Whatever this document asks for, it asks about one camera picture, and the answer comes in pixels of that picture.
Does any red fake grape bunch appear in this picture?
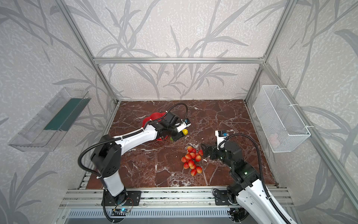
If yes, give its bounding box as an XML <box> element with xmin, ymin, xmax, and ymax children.
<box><xmin>181</xmin><ymin>146</ymin><xmax>204</xmax><ymax>176</ymax></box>

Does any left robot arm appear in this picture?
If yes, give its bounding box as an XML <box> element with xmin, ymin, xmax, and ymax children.
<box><xmin>91</xmin><ymin>112</ymin><xmax>191</xmax><ymax>197</ymax></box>

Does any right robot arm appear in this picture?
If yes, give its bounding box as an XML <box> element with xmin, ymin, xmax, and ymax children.
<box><xmin>200</xmin><ymin>141</ymin><xmax>296</xmax><ymax>224</ymax></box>

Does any red flower-shaped fruit bowl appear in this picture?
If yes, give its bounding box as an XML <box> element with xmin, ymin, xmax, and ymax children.
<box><xmin>142</xmin><ymin>113</ymin><xmax>168</xmax><ymax>141</ymax></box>

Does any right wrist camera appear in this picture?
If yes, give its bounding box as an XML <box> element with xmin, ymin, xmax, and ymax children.
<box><xmin>215</xmin><ymin>130</ymin><xmax>228</xmax><ymax>145</ymax></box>

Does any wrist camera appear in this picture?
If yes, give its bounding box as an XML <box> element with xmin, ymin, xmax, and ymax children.
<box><xmin>176</xmin><ymin>119</ymin><xmax>191</xmax><ymax>132</ymax></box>
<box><xmin>215</xmin><ymin>130</ymin><xmax>228</xmax><ymax>145</ymax></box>

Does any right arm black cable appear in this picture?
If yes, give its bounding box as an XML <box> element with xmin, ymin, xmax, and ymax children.
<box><xmin>218</xmin><ymin>133</ymin><xmax>291</xmax><ymax>224</ymax></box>

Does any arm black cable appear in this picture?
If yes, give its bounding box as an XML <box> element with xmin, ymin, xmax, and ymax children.
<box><xmin>77</xmin><ymin>103</ymin><xmax>189</xmax><ymax>177</ymax></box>
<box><xmin>218</xmin><ymin>133</ymin><xmax>291</xmax><ymax>224</ymax></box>

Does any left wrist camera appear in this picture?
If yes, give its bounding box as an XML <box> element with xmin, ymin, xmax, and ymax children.
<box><xmin>176</xmin><ymin>119</ymin><xmax>191</xmax><ymax>132</ymax></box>

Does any white wire mesh basket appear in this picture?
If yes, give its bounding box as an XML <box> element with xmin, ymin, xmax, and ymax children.
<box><xmin>253</xmin><ymin>85</ymin><xmax>311</xmax><ymax>153</ymax></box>

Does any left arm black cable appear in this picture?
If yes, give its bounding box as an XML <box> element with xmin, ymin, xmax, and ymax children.
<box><xmin>77</xmin><ymin>103</ymin><xmax>189</xmax><ymax>177</ymax></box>

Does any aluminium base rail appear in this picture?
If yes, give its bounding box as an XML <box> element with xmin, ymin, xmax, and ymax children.
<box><xmin>57</xmin><ymin>186</ymin><xmax>294</xmax><ymax>209</ymax></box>

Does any clear plastic wall shelf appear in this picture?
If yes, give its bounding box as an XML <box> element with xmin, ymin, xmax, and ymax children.
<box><xmin>8</xmin><ymin>87</ymin><xmax>91</xmax><ymax>152</ymax></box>

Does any aluminium frame post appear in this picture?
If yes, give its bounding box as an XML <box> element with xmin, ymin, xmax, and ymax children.
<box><xmin>244</xmin><ymin>0</ymin><xmax>297</xmax><ymax>105</ymax></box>

